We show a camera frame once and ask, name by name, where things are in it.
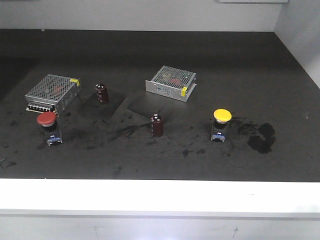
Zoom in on rear dark red capacitor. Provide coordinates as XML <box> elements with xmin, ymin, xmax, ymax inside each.
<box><xmin>95</xmin><ymin>83</ymin><xmax>109</xmax><ymax>104</ymax></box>

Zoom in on mesh power supply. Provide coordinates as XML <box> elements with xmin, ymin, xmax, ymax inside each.
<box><xmin>25</xmin><ymin>74</ymin><xmax>82</xmax><ymax>116</ymax></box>
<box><xmin>145</xmin><ymin>65</ymin><xmax>197</xmax><ymax>103</ymax></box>

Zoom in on yellow mushroom push button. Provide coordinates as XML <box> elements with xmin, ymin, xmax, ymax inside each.
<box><xmin>210</xmin><ymin>108</ymin><xmax>232</xmax><ymax>143</ymax></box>

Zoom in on left mesh power supply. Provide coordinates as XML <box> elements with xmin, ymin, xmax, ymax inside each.
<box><xmin>25</xmin><ymin>74</ymin><xmax>82</xmax><ymax>116</ymax></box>

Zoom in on red mushroom push button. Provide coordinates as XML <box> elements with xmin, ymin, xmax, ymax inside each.
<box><xmin>36</xmin><ymin>111</ymin><xmax>63</xmax><ymax>147</ymax></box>

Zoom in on dark red capacitor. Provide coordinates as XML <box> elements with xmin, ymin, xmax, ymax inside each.
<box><xmin>150</xmin><ymin>113</ymin><xmax>164</xmax><ymax>138</ymax></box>
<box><xmin>95</xmin><ymin>83</ymin><xmax>109</xmax><ymax>104</ymax></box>

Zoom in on front dark red capacitor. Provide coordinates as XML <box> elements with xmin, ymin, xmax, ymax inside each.
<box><xmin>150</xmin><ymin>113</ymin><xmax>164</xmax><ymax>138</ymax></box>

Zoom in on right mesh power supply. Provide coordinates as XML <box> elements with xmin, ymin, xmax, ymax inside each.
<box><xmin>145</xmin><ymin>65</ymin><xmax>197</xmax><ymax>103</ymax></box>

